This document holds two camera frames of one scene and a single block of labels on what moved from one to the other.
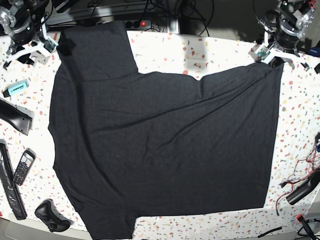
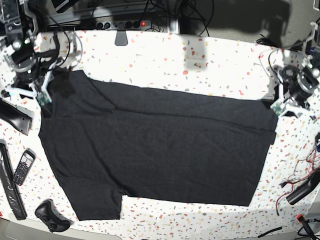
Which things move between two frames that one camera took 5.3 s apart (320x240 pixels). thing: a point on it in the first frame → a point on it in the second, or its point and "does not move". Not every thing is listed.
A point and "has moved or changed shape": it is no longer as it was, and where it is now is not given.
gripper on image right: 268,54 → 288,103
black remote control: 24,166 does not move
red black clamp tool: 300,219 does not move
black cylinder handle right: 304,189 does not move
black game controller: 48,214 does not move
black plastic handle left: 20,118 does not move
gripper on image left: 34,52 → 32,83
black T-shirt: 127,144 has moved or changed shape
